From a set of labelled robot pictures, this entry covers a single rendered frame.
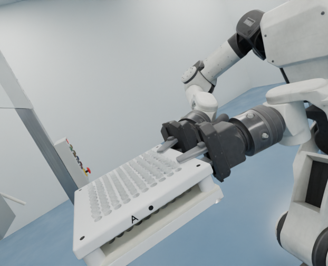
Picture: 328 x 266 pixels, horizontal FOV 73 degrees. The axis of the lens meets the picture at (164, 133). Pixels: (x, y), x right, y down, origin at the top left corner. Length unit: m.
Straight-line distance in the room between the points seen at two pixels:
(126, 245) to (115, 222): 0.05
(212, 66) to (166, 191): 0.65
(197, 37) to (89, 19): 2.18
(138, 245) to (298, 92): 0.39
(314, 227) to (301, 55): 0.48
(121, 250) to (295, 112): 0.40
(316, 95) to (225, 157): 0.19
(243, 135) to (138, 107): 3.73
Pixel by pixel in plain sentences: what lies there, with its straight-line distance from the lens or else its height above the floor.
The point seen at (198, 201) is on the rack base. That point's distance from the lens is 0.40.
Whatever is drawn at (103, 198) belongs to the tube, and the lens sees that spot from 0.43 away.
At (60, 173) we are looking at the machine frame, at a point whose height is 0.96.
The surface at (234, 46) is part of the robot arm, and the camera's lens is 0.90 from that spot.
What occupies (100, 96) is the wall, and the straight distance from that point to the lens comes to 3.94.
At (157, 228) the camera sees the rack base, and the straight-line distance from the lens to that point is 0.38.
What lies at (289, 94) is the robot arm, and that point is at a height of 1.08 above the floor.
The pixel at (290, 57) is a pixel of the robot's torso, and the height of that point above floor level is 1.11.
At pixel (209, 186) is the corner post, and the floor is 1.01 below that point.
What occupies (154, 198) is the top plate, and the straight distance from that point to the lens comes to 0.36.
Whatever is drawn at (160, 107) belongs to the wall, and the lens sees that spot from 4.31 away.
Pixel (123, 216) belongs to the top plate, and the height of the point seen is 1.04.
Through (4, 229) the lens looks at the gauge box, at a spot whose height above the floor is 1.05.
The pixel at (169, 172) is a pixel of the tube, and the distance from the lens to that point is 0.40.
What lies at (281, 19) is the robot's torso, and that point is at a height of 1.21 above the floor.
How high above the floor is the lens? 1.21
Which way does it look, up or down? 14 degrees down
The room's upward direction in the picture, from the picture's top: 24 degrees counter-clockwise
